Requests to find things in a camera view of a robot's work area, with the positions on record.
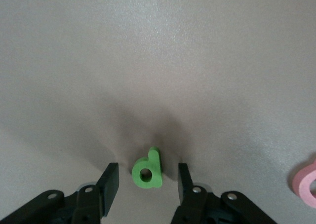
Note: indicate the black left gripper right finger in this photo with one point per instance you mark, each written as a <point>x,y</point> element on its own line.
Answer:
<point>197,206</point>

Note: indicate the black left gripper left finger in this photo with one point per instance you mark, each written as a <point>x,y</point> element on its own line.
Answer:
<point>86,206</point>

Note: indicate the green foam letter p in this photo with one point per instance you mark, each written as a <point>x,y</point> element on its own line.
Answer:
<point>154,167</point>

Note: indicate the pink foam letter Q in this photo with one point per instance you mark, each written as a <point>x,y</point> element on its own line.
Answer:
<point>300,182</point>

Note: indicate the brown table mat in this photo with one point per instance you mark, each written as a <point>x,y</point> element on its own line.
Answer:
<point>148,48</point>

